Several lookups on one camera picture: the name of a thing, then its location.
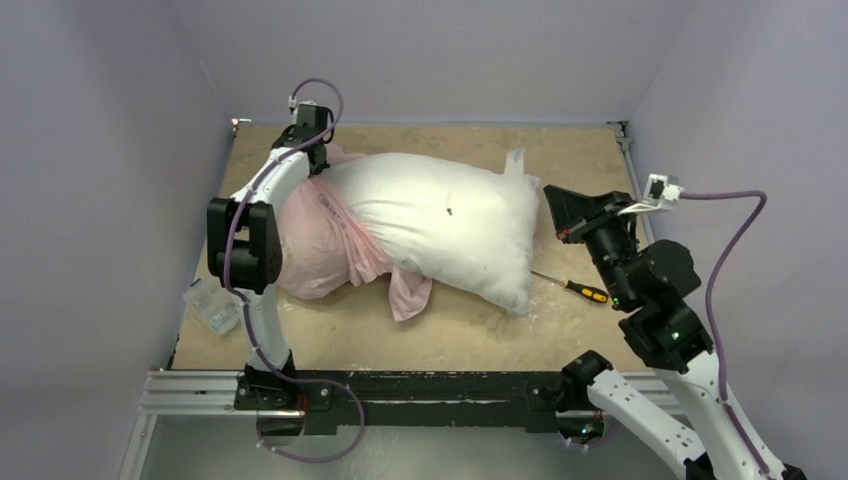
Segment white pillow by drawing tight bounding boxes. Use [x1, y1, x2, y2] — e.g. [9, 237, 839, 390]
[322, 148, 539, 315]

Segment pink pillow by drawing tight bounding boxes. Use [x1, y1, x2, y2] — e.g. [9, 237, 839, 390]
[277, 144, 445, 321]

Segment yellow black screwdriver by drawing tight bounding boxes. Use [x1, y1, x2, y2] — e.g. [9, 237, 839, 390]
[531, 270, 609, 304]

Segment black base bar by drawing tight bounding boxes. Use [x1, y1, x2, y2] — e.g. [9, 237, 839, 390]
[235, 369, 617, 437]

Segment clear plastic bag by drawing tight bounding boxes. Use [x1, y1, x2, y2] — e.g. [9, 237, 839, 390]
[183, 278, 240, 337]

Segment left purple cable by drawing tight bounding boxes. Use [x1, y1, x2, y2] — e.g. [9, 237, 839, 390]
[221, 78, 367, 465]

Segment purple cable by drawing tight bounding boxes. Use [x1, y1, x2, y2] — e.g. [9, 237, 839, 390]
[221, 78, 367, 465]
[680, 190, 776, 480]

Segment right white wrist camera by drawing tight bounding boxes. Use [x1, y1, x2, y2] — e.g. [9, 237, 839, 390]
[617, 174, 685, 216]

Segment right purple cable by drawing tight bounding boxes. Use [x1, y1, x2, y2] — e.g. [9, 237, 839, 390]
[680, 190, 776, 480]

